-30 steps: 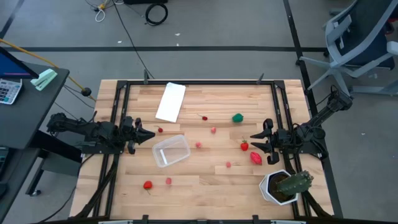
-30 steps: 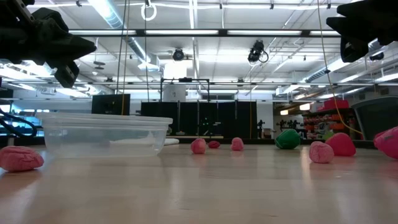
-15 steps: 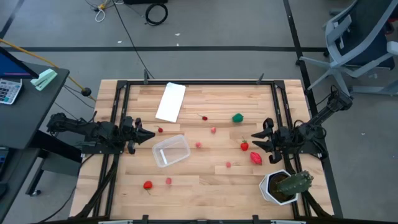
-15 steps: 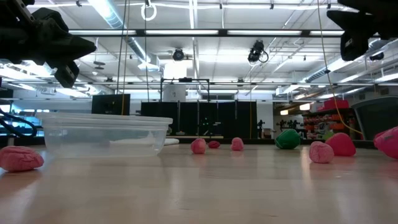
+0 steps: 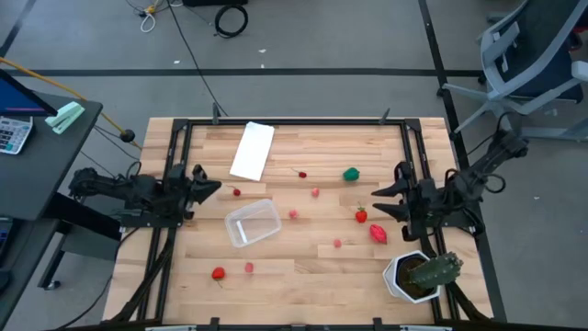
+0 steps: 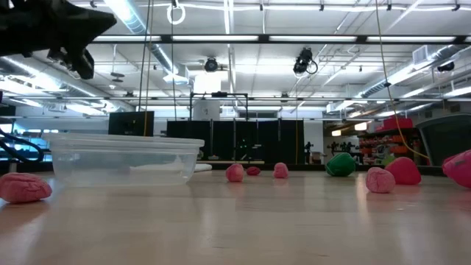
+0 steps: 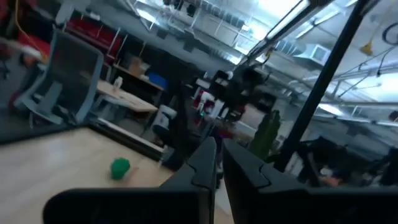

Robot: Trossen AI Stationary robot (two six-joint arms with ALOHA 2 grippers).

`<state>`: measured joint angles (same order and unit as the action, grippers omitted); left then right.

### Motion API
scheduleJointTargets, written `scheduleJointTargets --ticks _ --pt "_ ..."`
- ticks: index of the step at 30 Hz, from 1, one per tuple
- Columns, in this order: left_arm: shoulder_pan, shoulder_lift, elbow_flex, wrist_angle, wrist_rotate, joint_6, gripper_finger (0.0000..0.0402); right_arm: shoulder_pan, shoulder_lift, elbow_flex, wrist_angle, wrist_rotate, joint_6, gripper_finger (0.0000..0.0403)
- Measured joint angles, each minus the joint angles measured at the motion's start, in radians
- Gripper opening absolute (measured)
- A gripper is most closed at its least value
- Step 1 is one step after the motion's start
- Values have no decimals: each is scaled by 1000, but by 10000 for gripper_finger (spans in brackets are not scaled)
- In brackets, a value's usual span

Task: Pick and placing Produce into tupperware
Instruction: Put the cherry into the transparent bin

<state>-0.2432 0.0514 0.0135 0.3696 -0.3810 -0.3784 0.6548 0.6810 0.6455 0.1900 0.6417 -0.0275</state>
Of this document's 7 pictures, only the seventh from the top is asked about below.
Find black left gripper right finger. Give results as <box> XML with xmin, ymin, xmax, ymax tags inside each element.
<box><xmin>222</xmin><ymin>138</ymin><xmax>398</xmax><ymax>224</ymax></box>

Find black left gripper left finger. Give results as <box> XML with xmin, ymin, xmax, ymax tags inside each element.
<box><xmin>42</xmin><ymin>136</ymin><xmax>218</xmax><ymax>224</ymax></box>

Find green round produce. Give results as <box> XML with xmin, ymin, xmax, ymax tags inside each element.
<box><xmin>110</xmin><ymin>157</ymin><xmax>131</xmax><ymax>180</ymax></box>

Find green potted plant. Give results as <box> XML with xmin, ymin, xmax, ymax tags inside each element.
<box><xmin>248</xmin><ymin>109</ymin><xmax>282</xmax><ymax>161</ymax></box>

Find white office chair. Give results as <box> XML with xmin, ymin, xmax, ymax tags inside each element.
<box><xmin>152</xmin><ymin>105</ymin><xmax>178</xmax><ymax>141</ymax></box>

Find wooden desk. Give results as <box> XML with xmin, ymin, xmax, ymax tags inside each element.
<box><xmin>93</xmin><ymin>80</ymin><xmax>159</xmax><ymax>113</ymax></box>

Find blue storage bin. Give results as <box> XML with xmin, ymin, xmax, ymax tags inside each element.
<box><xmin>147</xmin><ymin>72</ymin><xmax>169</xmax><ymax>91</ymax></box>

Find grey mesh office chair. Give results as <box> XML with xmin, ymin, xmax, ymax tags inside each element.
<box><xmin>14</xmin><ymin>29</ymin><xmax>105</xmax><ymax>125</ymax></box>

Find overhead light bar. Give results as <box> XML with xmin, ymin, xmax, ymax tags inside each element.
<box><xmin>266</xmin><ymin>0</ymin><xmax>312</xmax><ymax>40</ymax></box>

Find red shelf bins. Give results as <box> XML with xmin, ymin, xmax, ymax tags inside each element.
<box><xmin>67</xmin><ymin>17</ymin><xmax>124</xmax><ymax>58</ymax></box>

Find black aluminium table frame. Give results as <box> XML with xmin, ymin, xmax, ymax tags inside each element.
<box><xmin>88</xmin><ymin>119</ymin><xmax>164</xmax><ymax>161</ymax></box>

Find black frame post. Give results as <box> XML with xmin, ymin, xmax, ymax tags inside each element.
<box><xmin>273</xmin><ymin>0</ymin><xmax>382</xmax><ymax>173</ymax></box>

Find yellow hanging cable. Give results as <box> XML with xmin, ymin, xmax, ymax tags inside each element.
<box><xmin>14</xmin><ymin>0</ymin><xmax>49</xmax><ymax>62</ymax></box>

